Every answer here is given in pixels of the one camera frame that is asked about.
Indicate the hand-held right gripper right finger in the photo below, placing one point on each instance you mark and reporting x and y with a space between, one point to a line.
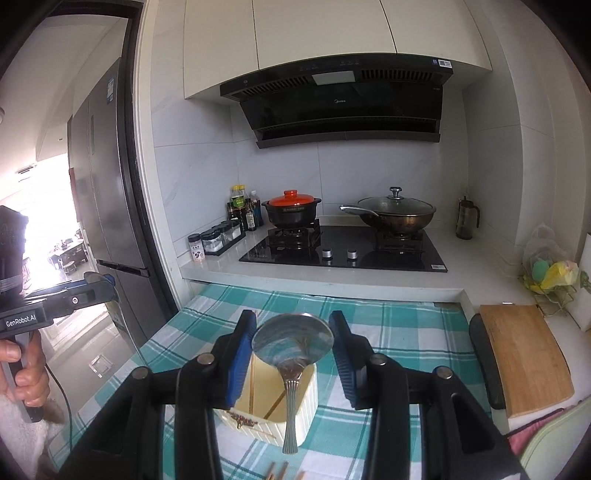
344 360

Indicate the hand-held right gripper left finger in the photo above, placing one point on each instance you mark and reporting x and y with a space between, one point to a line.
240 360

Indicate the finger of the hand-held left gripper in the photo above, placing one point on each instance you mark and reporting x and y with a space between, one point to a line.
74 301
108 279

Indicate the metal spoon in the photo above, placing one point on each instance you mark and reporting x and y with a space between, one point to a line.
291 341

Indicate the cream utensil holder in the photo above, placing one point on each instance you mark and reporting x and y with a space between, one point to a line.
304 415

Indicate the person's left forearm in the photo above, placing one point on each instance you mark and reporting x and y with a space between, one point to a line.
23 443

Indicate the person's left hand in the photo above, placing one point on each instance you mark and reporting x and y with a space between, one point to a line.
32 383

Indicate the wooden dining table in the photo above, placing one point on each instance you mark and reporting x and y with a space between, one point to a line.
67 251

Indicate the teal checked tablecloth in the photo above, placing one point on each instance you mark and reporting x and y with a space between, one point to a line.
392 323

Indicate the white spice shaker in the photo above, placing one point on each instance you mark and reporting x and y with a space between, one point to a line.
196 251

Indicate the grey refrigerator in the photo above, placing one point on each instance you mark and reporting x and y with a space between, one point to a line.
106 184
143 184

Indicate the black gas hob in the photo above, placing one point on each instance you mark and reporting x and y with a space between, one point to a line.
351 244

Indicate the condiment bottles and jars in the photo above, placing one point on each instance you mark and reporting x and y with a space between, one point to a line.
224 237

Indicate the dark soy sauce bottle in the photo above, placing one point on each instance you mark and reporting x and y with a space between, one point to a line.
233 221
251 214

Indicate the black oblong case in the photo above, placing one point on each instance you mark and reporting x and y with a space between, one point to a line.
485 360

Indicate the yellow cap sauce bottle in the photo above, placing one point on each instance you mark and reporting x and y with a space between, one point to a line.
238 203

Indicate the wok with glass lid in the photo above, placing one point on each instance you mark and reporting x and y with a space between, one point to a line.
397 214

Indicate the black clay pot red lid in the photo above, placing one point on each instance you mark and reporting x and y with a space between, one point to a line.
291 207

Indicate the wooden cutting board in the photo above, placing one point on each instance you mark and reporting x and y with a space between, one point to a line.
526 360

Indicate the dark glass jug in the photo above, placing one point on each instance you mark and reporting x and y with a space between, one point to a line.
465 221

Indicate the pink cutting board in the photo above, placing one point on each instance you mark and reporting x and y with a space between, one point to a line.
531 431

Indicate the teal scrub ball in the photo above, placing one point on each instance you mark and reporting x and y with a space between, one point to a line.
539 271

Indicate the clear plastic bag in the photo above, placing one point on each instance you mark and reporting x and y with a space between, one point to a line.
545 244

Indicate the green cutting board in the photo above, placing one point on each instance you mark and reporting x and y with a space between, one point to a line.
558 447

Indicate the yellow cloth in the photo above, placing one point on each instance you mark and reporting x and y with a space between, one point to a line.
563 274

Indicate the black range hood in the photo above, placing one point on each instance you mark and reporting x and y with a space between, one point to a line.
332 101

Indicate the cream wall cabinet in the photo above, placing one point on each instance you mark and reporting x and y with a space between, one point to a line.
323 32

